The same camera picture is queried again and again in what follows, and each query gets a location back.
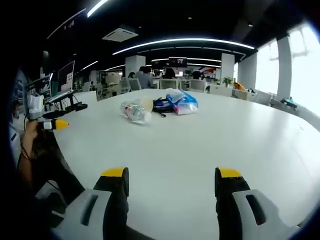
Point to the open silver laptop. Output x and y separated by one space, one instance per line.
65 77

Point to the straight ceiling light strip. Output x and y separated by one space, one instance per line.
96 7

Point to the long curved ceiling light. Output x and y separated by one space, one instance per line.
185 40

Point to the beige paper cup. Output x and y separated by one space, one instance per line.
147 103

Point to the white round table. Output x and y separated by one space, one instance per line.
175 150

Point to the ceiling air conditioner vent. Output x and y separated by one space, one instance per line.
120 33

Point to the orange object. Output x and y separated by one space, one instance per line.
239 86

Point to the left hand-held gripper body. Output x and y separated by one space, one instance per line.
35 107

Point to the person's left hand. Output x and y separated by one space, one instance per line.
30 132

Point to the black laptop stand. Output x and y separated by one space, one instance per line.
75 106

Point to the white office chair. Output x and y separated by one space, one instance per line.
135 83
168 83
198 86

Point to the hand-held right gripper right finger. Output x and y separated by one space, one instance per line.
227 205

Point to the green potted plant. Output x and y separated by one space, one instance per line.
227 81

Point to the blue clear plastic bag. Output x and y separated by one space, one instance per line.
183 102

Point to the clear plastic bottle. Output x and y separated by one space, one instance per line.
132 111

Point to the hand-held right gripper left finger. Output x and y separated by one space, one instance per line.
117 200

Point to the hanging display screen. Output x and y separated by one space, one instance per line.
178 61

